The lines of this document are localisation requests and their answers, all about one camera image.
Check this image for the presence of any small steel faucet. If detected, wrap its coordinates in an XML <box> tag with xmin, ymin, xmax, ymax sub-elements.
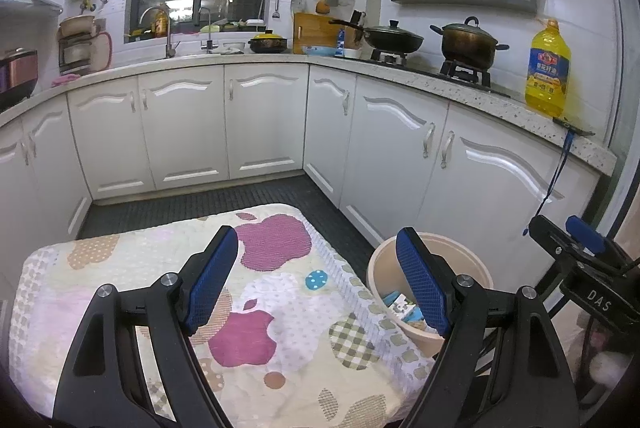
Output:
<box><xmin>199</xmin><ymin>8</ymin><xmax>219</xmax><ymax>54</ymax></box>

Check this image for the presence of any apple print blanket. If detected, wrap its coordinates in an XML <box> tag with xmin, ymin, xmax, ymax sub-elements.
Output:
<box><xmin>9</xmin><ymin>203</ymin><xmax>436</xmax><ymax>428</ymax></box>

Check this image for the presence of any dark copper rice cooker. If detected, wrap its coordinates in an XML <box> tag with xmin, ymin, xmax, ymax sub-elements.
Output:
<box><xmin>0</xmin><ymin>49</ymin><xmax>40</xmax><ymax>106</ymax></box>

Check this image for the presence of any row of white cabinet doors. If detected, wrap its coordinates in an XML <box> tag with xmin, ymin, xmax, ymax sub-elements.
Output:
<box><xmin>0</xmin><ymin>62</ymin><xmax>603</xmax><ymax>293</ymax></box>

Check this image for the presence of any white fuzzy cloth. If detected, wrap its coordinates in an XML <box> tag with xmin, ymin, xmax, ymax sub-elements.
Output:
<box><xmin>589</xmin><ymin>352</ymin><xmax>632</xmax><ymax>385</ymax></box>

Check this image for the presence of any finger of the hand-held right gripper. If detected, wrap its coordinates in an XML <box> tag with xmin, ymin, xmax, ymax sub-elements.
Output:
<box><xmin>528</xmin><ymin>214</ymin><xmax>588</xmax><ymax>265</ymax></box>
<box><xmin>565</xmin><ymin>215</ymin><xmax>623</xmax><ymax>265</ymax></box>

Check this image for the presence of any tall curved steel faucet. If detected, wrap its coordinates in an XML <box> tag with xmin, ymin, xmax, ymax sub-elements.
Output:
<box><xmin>140</xmin><ymin>6</ymin><xmax>177</xmax><ymax>58</ymax></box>

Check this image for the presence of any brown pot with lid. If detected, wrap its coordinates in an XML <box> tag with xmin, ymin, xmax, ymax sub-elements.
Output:
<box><xmin>431</xmin><ymin>16</ymin><xmax>510</xmax><ymax>69</ymax></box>

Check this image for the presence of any black ribbed floor mat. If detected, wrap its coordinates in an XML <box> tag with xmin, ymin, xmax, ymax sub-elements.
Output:
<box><xmin>77</xmin><ymin>175</ymin><xmax>386</xmax><ymax>259</ymax></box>

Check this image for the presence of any black gas stove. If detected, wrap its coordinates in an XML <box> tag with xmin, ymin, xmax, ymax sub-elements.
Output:
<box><xmin>370</xmin><ymin>49</ymin><xmax>513</xmax><ymax>97</ymax></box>

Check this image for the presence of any black wok with lid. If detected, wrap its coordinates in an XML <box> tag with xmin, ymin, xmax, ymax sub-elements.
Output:
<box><xmin>328</xmin><ymin>18</ymin><xmax>425</xmax><ymax>53</ymax></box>

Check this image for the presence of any large yellow oil bottle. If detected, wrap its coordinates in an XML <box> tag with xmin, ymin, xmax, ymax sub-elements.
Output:
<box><xmin>524</xmin><ymin>18</ymin><xmax>572</xmax><ymax>119</ymax></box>

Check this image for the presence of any wooden cutting board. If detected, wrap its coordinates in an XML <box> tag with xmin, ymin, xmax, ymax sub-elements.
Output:
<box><xmin>293</xmin><ymin>12</ymin><xmax>333</xmax><ymax>54</ymax></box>

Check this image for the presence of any small yellow oil bottle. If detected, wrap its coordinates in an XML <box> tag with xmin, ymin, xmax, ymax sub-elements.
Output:
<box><xmin>152</xmin><ymin>4</ymin><xmax>169</xmax><ymax>38</ymax></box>

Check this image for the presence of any black pot with yellow lid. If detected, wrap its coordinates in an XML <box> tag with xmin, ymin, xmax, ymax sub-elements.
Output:
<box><xmin>248</xmin><ymin>30</ymin><xmax>289</xmax><ymax>54</ymax></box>

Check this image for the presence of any blue lanyard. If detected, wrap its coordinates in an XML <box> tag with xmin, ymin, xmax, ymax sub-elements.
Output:
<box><xmin>520</xmin><ymin>130</ymin><xmax>576</xmax><ymax>236</ymax></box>

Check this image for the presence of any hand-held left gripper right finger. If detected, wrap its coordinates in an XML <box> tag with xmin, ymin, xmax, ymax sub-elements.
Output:
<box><xmin>395</xmin><ymin>228</ymin><xmax>583</xmax><ymax>428</ymax></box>

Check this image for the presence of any black knife block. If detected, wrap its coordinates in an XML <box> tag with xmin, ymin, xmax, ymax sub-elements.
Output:
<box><xmin>345</xmin><ymin>10</ymin><xmax>368</xmax><ymax>51</ymax></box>

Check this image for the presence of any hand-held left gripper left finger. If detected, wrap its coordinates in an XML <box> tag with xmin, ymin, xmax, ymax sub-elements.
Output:
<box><xmin>52</xmin><ymin>225</ymin><xmax>240</xmax><ymax>428</ymax></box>

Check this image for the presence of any metal rack with beige pot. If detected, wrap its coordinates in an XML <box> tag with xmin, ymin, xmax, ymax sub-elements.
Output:
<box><xmin>57</xmin><ymin>15</ymin><xmax>113</xmax><ymax>76</ymax></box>

